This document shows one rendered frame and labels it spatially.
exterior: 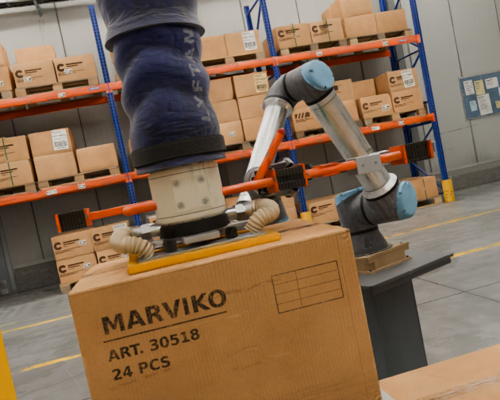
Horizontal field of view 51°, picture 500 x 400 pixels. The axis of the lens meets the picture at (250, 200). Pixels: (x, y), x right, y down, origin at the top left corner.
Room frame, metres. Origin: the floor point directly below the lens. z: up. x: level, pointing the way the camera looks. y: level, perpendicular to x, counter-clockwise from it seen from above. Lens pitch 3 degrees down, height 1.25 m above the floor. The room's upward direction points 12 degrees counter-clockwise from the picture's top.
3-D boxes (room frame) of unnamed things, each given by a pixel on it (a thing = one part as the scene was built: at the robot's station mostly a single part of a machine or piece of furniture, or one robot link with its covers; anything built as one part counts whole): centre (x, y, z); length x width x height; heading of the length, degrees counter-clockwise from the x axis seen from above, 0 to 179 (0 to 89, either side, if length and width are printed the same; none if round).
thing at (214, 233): (1.26, 0.15, 1.15); 0.34 x 0.25 x 0.06; 102
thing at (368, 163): (1.36, -0.31, 1.20); 0.07 x 0.07 x 0.04; 12
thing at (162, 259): (1.17, 0.13, 1.11); 0.34 x 0.10 x 0.05; 102
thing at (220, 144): (1.27, 0.15, 1.33); 0.23 x 0.23 x 0.04
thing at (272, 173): (1.32, -0.10, 1.21); 0.10 x 0.08 x 0.06; 12
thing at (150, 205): (1.42, -0.02, 1.21); 0.93 x 0.30 x 0.04; 102
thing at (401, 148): (1.38, -0.44, 1.21); 0.08 x 0.07 x 0.05; 102
